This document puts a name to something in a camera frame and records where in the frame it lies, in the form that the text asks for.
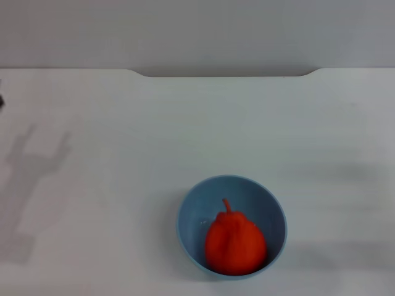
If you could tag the orange toy fruit with stem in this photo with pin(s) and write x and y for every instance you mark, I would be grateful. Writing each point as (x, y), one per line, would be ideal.
(234, 243)

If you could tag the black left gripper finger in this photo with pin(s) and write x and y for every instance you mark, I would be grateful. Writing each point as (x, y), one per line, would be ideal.
(1, 101)

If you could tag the blue bowl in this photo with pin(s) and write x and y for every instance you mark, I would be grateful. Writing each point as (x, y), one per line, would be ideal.
(197, 209)

